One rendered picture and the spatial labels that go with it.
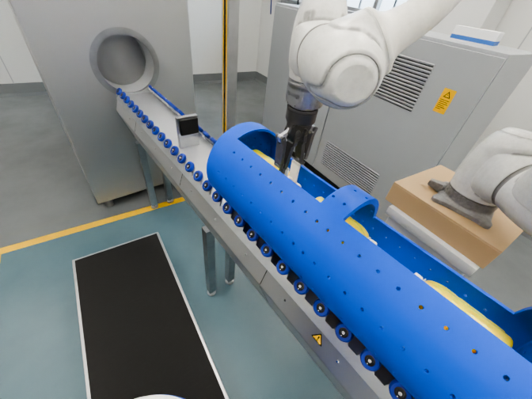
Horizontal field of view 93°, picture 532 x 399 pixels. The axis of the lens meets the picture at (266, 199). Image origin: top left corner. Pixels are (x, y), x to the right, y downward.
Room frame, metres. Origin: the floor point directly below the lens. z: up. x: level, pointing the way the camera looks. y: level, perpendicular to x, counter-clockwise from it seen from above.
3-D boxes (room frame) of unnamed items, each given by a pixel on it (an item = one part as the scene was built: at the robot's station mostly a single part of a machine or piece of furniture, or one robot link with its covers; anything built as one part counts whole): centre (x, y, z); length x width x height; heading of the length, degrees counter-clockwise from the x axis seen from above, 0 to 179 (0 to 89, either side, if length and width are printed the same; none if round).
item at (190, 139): (1.09, 0.41, 1.00); 0.10 x 0.04 x 0.15; 135
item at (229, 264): (0.93, 0.17, 0.31); 0.06 x 0.06 x 0.63; 45
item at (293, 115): (0.61, -0.05, 1.33); 0.08 x 0.07 x 0.09; 135
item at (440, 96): (2.58, -0.66, 0.72); 2.15 x 0.54 x 1.45; 39
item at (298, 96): (0.61, -0.05, 1.40); 0.09 x 0.09 x 0.06
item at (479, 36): (1.94, -1.13, 1.48); 0.24 x 0.12 x 0.08; 47
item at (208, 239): (0.84, 0.27, 0.31); 0.06 x 0.06 x 0.63; 45
